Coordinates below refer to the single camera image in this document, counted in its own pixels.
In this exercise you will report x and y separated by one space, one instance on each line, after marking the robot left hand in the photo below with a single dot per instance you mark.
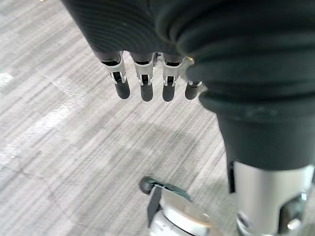
221 49

